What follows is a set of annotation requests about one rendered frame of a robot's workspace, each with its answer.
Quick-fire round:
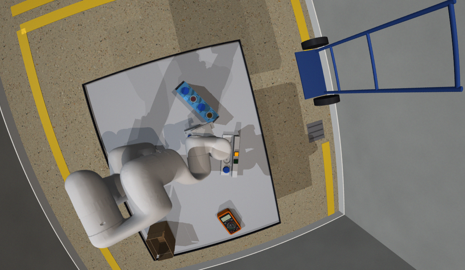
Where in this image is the orange digital multimeter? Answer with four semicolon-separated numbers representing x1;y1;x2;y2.
217;208;241;235

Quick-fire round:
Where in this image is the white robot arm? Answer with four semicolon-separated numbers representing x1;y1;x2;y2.
65;122;232;248

